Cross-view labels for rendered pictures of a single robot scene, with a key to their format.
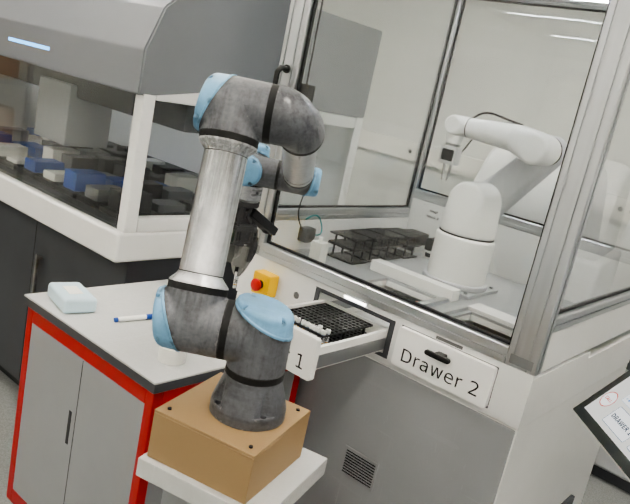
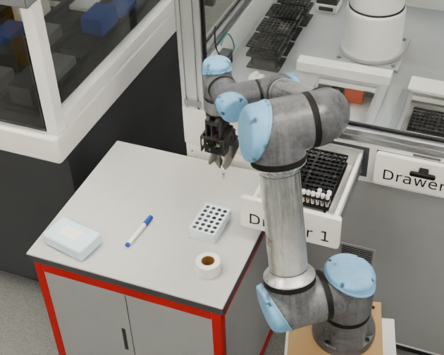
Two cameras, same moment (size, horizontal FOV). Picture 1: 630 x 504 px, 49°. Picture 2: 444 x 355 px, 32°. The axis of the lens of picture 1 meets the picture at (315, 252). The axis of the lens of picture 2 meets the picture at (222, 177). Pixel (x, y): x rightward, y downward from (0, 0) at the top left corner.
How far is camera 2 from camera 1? 106 cm
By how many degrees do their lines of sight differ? 29
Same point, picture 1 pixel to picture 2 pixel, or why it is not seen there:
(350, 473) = not seen: hidden behind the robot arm
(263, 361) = (364, 311)
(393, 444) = (386, 234)
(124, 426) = (192, 334)
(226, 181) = (295, 199)
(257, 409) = (364, 339)
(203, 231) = (290, 245)
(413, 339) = (392, 161)
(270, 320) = (366, 287)
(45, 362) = (75, 298)
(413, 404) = (399, 205)
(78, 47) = not seen: outside the picture
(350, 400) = not seen: hidden behind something
